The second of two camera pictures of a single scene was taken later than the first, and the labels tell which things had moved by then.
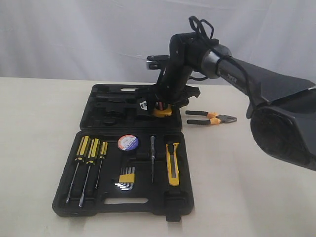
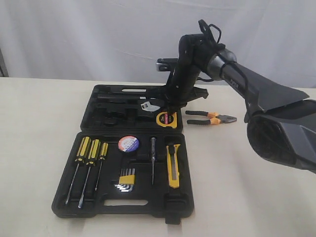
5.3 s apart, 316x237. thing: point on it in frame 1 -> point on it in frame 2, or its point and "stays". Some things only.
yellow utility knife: (173, 171) stays
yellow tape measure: (162, 109) -> (164, 119)
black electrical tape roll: (128, 142) stays
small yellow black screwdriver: (103, 149) stays
